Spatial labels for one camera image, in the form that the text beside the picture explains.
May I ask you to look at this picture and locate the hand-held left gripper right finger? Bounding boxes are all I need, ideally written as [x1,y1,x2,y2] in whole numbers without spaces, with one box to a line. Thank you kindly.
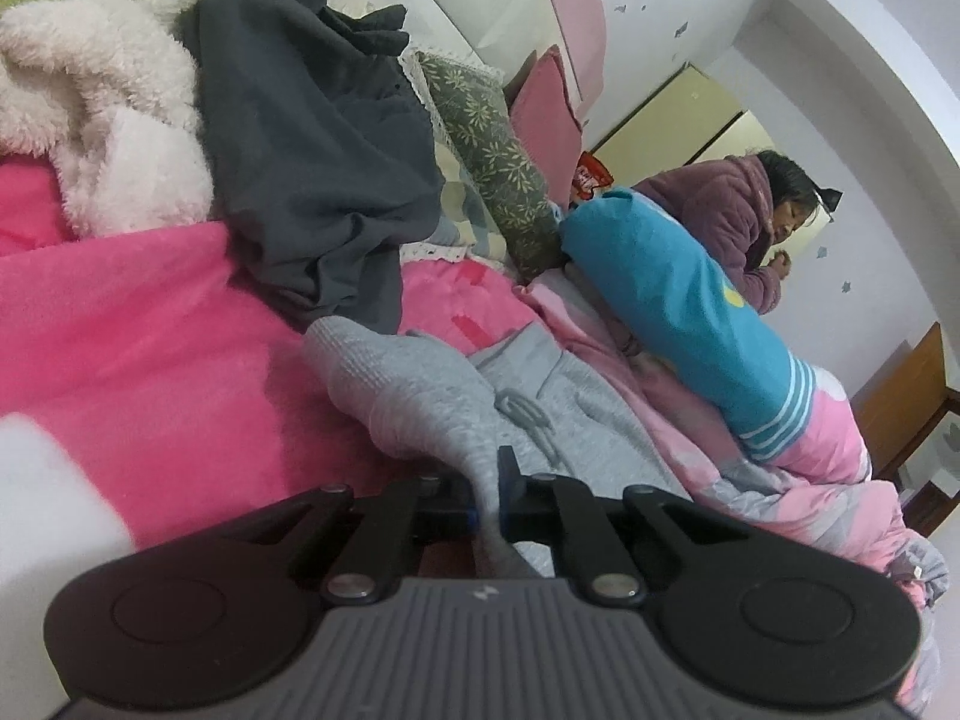
[496,446,743,607]

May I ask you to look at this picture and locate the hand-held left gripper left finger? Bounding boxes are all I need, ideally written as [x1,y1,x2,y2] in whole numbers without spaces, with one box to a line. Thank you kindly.
[225,469,481,607]

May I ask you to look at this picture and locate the grey pants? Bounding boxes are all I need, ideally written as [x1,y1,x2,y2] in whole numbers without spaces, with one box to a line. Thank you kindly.
[300,315,695,582]

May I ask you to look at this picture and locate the pink grey floral duvet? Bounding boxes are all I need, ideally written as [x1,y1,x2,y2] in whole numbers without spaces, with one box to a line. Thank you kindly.
[517,270,950,717]

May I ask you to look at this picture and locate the blue pink striped quilt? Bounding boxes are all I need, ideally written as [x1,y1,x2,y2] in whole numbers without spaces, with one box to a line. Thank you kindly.
[559,187,875,485]

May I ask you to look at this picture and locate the checked pillow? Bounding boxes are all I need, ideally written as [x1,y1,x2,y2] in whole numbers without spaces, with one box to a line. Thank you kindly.
[401,142,518,267]

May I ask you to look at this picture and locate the red packet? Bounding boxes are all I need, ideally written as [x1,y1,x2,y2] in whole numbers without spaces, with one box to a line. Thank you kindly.
[571,151,616,203]

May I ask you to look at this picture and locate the pink floral bed blanket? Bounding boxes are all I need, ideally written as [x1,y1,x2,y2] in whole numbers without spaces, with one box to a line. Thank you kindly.
[0,157,541,563]

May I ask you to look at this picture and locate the green floral pillow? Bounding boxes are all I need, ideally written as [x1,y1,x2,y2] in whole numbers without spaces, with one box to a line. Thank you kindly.
[416,51,563,282]

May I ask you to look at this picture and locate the dusty pink pillow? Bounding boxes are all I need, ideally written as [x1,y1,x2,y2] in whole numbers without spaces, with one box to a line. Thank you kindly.
[508,45,586,207]

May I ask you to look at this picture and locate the dark grey garment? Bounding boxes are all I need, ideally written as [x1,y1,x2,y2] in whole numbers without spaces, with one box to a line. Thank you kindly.
[180,0,449,335]

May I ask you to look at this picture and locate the wooden door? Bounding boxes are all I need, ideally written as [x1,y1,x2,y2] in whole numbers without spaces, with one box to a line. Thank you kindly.
[855,322,960,537]

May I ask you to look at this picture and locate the white green fleece blanket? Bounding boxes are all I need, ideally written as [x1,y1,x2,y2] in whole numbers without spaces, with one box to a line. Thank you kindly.
[0,0,376,241]

